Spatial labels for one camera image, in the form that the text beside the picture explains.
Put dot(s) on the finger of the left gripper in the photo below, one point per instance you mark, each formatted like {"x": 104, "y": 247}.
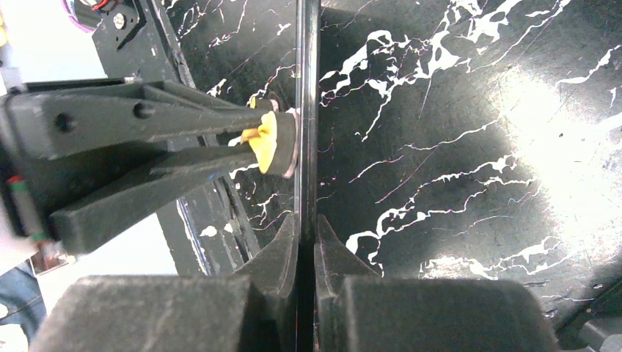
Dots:
{"x": 55, "y": 119}

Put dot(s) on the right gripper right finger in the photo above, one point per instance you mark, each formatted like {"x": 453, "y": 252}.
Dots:
{"x": 333, "y": 263}

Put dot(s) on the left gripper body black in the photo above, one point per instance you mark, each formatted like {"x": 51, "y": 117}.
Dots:
{"x": 54, "y": 184}

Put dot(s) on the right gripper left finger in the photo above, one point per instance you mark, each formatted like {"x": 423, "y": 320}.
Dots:
{"x": 273, "y": 273}

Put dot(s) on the small whiteboard black frame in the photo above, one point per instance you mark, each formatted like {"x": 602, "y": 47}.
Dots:
{"x": 305, "y": 199}

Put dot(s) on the person in blue jeans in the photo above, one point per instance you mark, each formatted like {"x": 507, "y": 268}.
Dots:
{"x": 22, "y": 308}

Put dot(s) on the yellow black whiteboard eraser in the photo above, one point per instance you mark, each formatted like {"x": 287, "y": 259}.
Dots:
{"x": 275, "y": 142}

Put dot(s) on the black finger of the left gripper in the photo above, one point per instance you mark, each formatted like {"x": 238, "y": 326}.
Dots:
{"x": 87, "y": 224}

